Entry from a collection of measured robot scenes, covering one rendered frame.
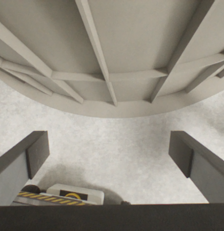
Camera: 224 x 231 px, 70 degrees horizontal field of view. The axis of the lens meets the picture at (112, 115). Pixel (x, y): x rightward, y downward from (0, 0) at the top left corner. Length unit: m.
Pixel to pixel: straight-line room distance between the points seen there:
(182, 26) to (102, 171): 0.75
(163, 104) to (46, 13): 0.71
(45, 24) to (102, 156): 0.70
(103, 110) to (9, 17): 0.63
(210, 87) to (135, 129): 0.46
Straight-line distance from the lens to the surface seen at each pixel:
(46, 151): 0.17
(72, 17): 0.34
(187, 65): 0.57
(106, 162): 0.90
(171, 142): 0.17
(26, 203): 0.70
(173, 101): 0.92
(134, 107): 0.88
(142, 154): 0.89
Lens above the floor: 0.89
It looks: 79 degrees down
